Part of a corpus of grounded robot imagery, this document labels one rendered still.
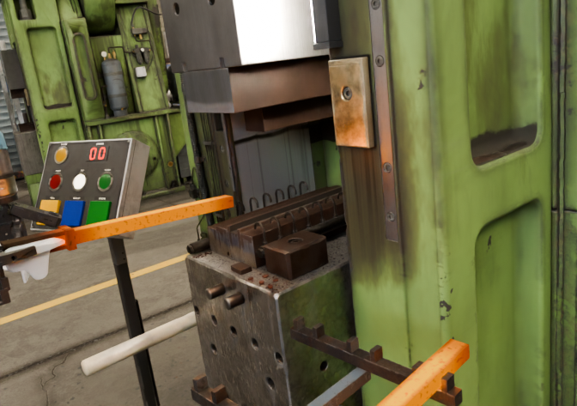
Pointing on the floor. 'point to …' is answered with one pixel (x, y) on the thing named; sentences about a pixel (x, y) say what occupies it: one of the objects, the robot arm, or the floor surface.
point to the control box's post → (131, 318)
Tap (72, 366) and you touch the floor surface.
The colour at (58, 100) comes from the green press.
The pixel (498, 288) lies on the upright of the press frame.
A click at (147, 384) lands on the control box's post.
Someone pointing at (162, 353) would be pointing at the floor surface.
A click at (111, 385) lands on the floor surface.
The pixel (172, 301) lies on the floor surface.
